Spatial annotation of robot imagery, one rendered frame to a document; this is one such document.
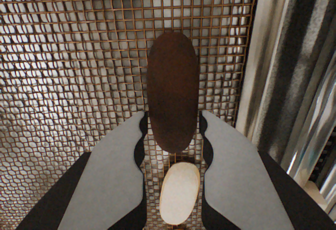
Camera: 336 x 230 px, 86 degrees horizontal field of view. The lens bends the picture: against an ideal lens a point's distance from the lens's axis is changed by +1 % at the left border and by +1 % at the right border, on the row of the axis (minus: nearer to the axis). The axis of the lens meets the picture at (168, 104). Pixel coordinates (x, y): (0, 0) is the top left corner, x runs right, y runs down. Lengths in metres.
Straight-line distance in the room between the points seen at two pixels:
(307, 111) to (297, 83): 0.04
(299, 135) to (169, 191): 0.14
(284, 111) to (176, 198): 0.15
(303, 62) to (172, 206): 0.19
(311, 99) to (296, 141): 0.05
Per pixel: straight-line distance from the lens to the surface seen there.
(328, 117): 0.23
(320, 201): 0.28
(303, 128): 0.21
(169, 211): 0.22
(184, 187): 0.19
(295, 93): 0.24
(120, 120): 0.16
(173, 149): 0.16
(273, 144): 0.27
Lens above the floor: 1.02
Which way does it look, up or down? 59 degrees down
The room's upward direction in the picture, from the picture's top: 158 degrees counter-clockwise
